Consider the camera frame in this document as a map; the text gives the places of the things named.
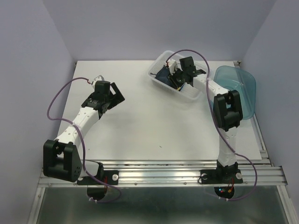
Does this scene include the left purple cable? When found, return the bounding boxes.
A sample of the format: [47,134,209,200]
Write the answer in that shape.
[46,77,122,203]

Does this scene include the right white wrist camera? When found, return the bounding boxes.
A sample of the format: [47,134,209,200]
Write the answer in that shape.
[165,59,179,75]

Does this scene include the teal translucent plastic bin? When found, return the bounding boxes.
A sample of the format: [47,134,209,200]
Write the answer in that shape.
[214,66,256,120]

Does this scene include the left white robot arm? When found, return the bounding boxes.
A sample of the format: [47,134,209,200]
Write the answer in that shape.
[43,80,125,182]

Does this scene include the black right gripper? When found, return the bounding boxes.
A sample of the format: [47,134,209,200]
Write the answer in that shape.
[165,66,186,89]

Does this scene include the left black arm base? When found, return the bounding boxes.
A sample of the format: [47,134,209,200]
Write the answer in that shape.
[77,163,122,203]

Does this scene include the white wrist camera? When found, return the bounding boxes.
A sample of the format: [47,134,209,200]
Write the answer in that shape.
[91,75,105,88]
[165,59,179,75]

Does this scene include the aluminium mounting rail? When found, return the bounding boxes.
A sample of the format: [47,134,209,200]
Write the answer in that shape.
[38,160,288,187]

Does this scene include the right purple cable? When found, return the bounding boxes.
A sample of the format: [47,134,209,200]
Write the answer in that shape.
[165,49,259,201]

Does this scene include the white perforated plastic basket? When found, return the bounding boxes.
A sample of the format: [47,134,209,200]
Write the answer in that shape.
[147,50,200,102]

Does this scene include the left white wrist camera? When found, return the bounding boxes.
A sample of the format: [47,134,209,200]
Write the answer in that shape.
[91,75,105,88]

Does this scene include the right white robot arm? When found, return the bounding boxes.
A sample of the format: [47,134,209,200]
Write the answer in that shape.
[165,56,243,184]

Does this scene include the dark grey towel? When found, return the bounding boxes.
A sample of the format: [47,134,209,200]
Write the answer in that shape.
[150,66,182,89]

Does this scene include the purple cable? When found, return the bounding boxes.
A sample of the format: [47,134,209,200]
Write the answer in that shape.
[46,77,122,203]
[165,49,259,201]

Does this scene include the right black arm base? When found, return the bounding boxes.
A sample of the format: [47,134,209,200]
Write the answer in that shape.
[198,161,243,200]

